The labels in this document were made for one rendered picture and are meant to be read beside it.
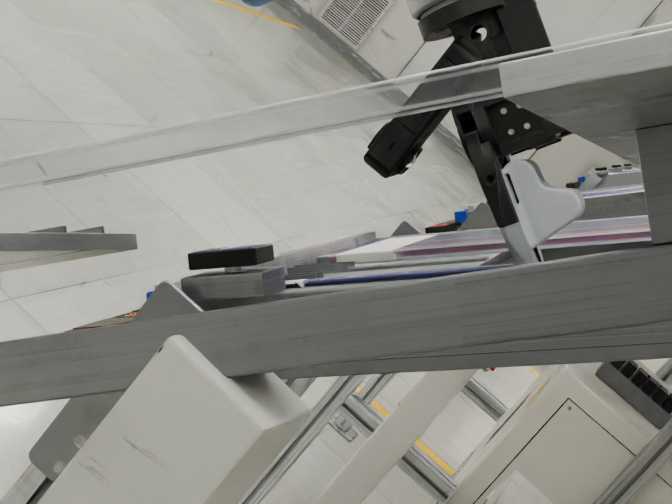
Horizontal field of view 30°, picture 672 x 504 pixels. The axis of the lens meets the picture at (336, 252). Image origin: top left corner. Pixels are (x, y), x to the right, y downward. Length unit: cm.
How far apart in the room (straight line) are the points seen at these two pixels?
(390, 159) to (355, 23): 907
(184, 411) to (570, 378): 181
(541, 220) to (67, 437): 37
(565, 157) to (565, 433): 740
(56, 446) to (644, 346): 41
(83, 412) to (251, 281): 15
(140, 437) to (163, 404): 2
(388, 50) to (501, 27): 899
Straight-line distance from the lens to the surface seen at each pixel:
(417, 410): 195
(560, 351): 84
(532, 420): 234
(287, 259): 120
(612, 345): 84
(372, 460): 198
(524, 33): 92
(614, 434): 234
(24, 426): 223
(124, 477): 56
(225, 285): 86
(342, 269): 118
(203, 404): 54
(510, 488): 151
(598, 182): 550
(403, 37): 990
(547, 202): 91
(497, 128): 92
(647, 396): 247
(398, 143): 93
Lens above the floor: 104
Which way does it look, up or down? 13 degrees down
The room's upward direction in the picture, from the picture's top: 39 degrees clockwise
